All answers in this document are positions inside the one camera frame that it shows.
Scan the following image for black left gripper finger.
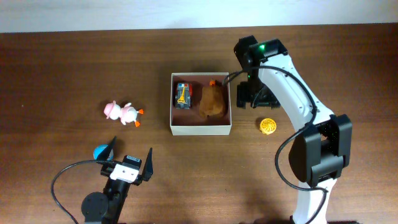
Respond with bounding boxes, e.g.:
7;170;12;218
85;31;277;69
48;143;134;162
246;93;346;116
96;136;116;161
142;148;154;182

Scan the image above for blue ball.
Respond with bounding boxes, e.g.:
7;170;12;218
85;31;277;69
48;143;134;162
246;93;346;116
93;144;114;161

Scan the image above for yellow round toy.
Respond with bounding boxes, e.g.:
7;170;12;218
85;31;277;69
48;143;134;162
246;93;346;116
259;118;277;135

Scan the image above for brown plush toy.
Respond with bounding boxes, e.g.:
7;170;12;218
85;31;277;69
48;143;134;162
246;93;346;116
199;80;226;119

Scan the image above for pink white duck toy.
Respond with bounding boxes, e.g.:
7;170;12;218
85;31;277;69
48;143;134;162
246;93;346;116
103;101;144;128

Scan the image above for grey orange toy car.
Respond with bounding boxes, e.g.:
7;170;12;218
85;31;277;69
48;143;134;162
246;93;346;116
174;83;193;110

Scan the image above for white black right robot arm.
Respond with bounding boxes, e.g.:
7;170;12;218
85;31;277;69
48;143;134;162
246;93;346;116
234;35;353;223

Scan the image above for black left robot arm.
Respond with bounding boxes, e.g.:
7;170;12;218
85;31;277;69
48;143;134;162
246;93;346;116
81;138;154;223

